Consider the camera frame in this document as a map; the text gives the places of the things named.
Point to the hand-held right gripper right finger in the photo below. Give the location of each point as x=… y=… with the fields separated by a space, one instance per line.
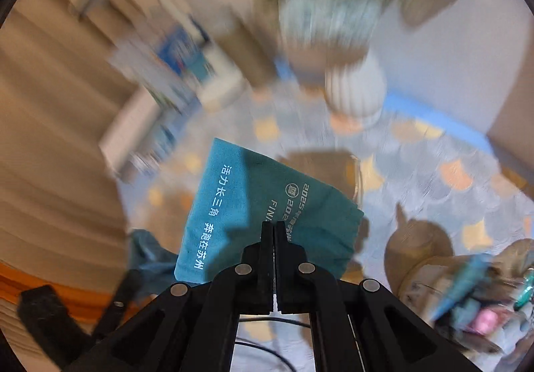
x=283 y=272

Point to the gold thermos bottle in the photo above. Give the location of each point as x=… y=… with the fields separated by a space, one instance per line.
x=246 y=54

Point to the teal printed towel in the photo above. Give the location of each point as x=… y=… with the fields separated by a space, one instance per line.
x=225 y=188

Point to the flat stack of booklets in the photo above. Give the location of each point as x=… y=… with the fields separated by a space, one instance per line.
x=125 y=125

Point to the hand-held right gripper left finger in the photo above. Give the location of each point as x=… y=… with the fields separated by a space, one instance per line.
x=266 y=272

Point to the pink clay pack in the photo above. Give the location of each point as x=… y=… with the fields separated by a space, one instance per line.
x=486 y=322

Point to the white ribbed vase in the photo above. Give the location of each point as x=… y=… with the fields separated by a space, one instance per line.
x=354 y=88

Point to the light teal twisted stick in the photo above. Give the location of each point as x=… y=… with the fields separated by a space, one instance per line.
x=459 y=284

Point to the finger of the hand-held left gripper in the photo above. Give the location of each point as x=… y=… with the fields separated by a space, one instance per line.
x=117 y=305
x=50 y=317

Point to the brown paper bag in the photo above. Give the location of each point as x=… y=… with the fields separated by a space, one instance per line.
x=421 y=272

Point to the ginkgo patterned tablecloth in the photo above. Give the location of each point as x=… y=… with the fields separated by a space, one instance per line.
x=417 y=171

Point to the teal plaid-lined cloth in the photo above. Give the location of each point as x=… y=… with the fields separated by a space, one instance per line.
x=150 y=255

